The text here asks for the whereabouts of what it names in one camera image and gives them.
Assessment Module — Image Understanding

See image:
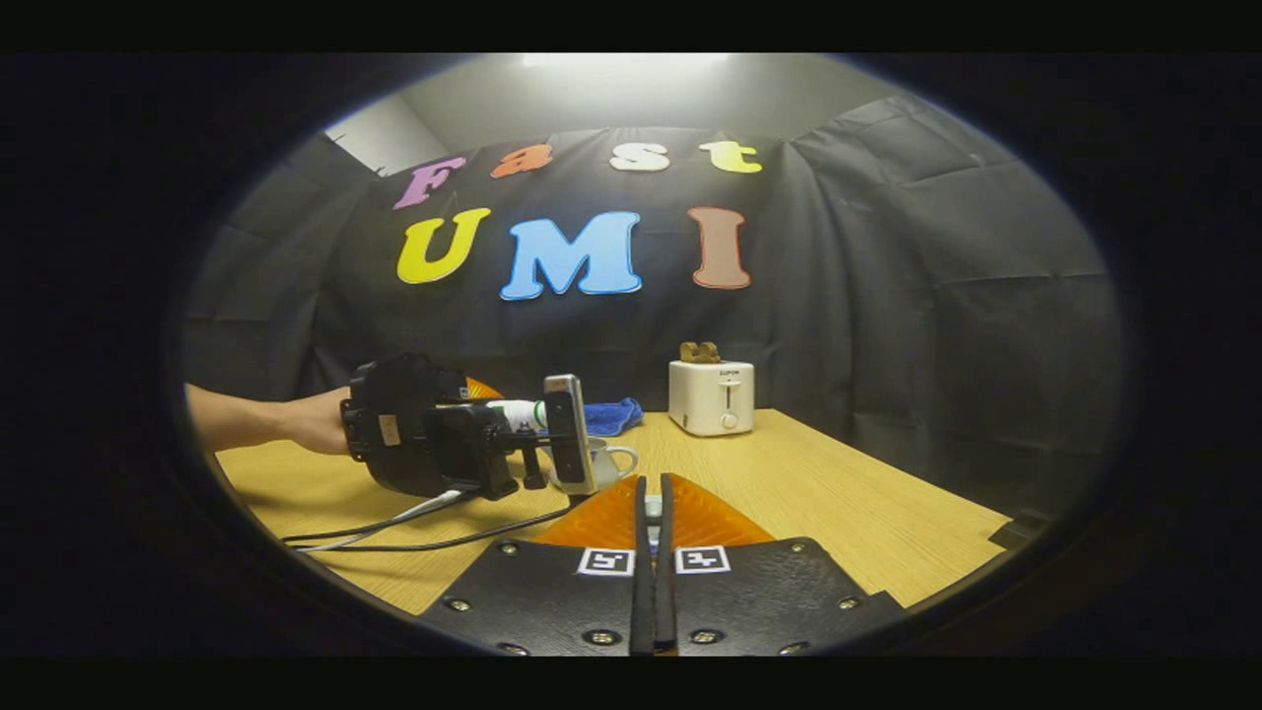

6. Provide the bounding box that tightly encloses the blue towel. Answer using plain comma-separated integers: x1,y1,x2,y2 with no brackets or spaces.
584,397,644,438

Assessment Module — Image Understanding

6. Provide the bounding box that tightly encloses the ceiling light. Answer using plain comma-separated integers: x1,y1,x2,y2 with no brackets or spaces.
523,52,731,68

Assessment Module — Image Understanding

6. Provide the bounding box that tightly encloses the white blue-flower teacup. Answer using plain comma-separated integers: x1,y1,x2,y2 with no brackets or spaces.
547,437,640,494

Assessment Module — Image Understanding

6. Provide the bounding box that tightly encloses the black cable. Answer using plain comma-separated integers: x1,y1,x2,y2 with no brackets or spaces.
281,496,585,553

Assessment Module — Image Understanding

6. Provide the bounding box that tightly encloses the small dark object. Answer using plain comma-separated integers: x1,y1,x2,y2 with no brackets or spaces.
989,508,1053,551

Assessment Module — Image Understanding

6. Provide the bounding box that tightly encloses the white toaster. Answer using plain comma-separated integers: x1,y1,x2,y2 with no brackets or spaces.
668,359,756,438

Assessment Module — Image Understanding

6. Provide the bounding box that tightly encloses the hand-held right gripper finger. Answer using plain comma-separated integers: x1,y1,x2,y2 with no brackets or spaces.
656,473,908,657
419,475,654,657

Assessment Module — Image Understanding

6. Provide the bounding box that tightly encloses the white green-label water bottle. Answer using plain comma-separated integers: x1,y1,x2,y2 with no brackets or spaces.
486,398,549,432

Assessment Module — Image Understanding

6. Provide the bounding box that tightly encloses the white cable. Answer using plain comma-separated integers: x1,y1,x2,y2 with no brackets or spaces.
296,489,476,552

